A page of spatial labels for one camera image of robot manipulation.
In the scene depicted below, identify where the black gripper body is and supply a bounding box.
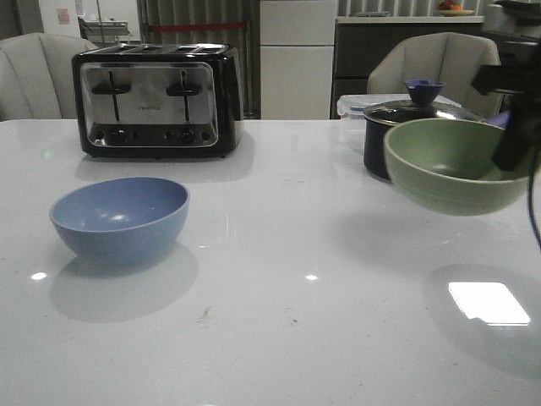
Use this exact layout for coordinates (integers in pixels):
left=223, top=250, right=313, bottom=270
left=472, top=1, right=540, bottom=96

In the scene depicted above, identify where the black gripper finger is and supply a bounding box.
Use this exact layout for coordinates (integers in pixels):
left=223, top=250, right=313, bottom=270
left=492, top=94, right=540, bottom=171

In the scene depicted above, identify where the green bowl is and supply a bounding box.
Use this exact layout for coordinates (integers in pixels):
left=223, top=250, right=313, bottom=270
left=384, top=118, right=533, bottom=216

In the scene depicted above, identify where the blue bowl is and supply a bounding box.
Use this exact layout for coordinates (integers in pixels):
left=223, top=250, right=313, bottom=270
left=49, top=177, right=190, bottom=266

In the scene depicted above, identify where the fruit bowl on counter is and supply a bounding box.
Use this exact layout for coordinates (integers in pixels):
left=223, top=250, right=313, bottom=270
left=434, top=0, right=475, bottom=17

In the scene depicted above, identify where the grey chair right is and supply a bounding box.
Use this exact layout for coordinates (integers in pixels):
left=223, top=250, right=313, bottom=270
left=367, top=32, right=503, bottom=118

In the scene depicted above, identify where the grey chair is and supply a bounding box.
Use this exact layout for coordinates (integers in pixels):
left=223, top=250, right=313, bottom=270
left=1, top=33, right=96, bottom=121
left=367, top=32, right=503, bottom=118

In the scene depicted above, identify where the glass lid with blue knob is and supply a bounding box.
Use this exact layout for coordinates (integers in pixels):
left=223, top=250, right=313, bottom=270
left=363, top=79, right=483, bottom=125

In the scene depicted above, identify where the dark blue saucepan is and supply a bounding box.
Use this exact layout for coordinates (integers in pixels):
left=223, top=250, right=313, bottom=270
left=363, top=105, right=509, bottom=179

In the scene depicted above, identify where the dark kitchen counter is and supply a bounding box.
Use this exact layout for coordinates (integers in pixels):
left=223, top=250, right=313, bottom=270
left=330, top=17, right=483, bottom=118

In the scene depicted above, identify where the clear plastic container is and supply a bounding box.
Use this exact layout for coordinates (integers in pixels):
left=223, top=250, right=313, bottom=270
left=336, top=93, right=461, bottom=154

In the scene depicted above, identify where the white cabinet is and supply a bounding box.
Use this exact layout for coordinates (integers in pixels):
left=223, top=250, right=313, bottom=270
left=260, top=1, right=338, bottom=120

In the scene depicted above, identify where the black and chrome toaster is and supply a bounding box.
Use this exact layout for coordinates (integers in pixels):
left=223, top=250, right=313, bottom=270
left=72, top=43, right=243, bottom=158

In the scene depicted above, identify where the grey chair left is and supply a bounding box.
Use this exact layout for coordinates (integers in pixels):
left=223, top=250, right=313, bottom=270
left=1, top=33, right=96, bottom=121

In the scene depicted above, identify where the black cable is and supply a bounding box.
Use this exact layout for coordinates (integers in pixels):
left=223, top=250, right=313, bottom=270
left=526, top=145, right=541, bottom=250

